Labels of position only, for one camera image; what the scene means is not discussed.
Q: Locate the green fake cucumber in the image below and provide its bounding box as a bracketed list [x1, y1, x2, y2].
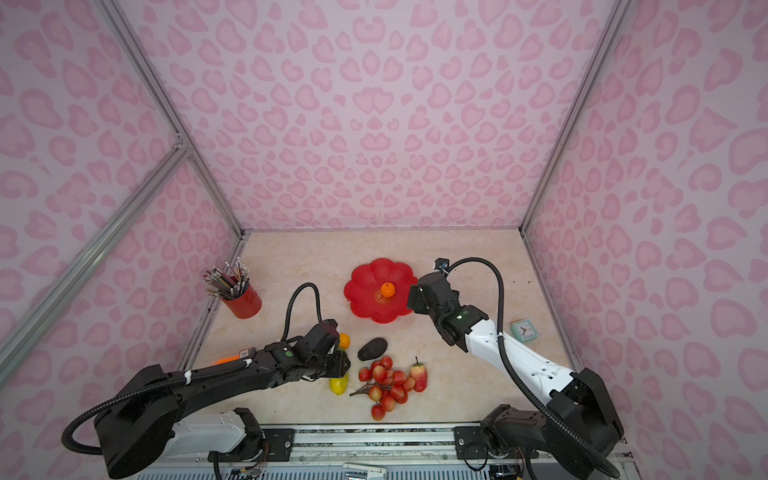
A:
[329, 374, 349, 396]

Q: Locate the small fake orange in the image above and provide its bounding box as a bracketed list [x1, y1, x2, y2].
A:
[379, 282, 396, 299]

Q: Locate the dark fake avocado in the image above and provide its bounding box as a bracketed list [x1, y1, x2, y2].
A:
[357, 337, 388, 362]

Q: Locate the red-yellow fake peach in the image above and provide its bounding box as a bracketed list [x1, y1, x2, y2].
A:
[409, 358, 428, 392]

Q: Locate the yellow fake mango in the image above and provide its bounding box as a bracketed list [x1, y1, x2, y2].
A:
[339, 333, 351, 351]

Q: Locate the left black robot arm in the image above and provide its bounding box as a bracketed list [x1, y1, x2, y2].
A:
[94, 319, 348, 479]

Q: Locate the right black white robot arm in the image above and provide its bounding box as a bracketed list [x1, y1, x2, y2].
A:
[407, 270, 624, 479]

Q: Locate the red flower-shaped fruit bowl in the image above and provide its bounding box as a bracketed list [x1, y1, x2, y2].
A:
[343, 258, 417, 324]

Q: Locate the colourful marker pack left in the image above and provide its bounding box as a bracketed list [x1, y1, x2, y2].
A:
[212, 355, 241, 366]

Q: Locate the small teal alarm clock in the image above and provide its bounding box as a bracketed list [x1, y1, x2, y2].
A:
[510, 319, 539, 343]

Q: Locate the bundle of pencils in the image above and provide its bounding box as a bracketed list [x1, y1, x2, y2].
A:
[202, 258, 250, 301]

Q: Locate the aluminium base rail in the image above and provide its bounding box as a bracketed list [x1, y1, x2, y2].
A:
[125, 422, 643, 480]

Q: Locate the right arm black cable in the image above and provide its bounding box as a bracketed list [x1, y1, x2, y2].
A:
[434, 256, 622, 480]

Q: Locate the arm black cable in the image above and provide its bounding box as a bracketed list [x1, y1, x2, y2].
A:
[61, 281, 325, 456]
[434, 256, 622, 480]

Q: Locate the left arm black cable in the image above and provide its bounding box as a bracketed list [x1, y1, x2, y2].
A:
[61, 281, 325, 456]

